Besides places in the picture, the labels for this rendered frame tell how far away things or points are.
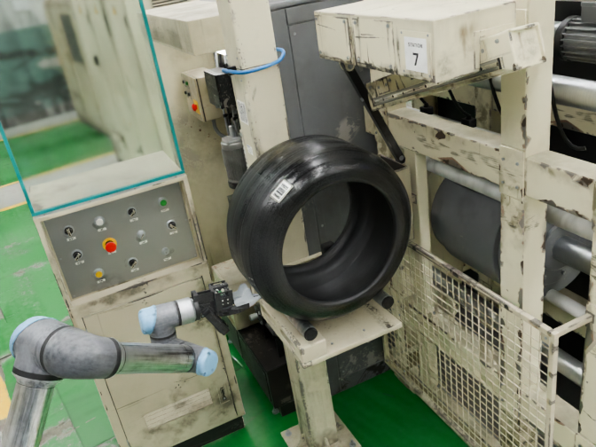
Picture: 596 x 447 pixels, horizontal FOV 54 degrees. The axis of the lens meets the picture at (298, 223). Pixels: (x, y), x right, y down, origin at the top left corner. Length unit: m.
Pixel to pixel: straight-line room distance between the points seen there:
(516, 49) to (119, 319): 1.69
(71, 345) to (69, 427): 1.88
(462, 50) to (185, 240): 1.34
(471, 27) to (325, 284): 0.99
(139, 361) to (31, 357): 0.24
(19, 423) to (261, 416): 1.58
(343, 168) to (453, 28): 0.48
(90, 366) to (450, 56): 1.09
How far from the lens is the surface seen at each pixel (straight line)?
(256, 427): 2.89
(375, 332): 1.98
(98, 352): 1.43
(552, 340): 1.66
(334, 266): 2.08
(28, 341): 1.50
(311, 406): 2.53
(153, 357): 1.55
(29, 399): 1.54
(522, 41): 1.49
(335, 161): 1.66
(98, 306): 2.36
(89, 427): 3.23
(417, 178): 2.23
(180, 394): 2.65
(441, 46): 1.45
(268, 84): 1.92
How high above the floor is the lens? 1.99
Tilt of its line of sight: 25 degrees down
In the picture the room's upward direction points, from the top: 9 degrees counter-clockwise
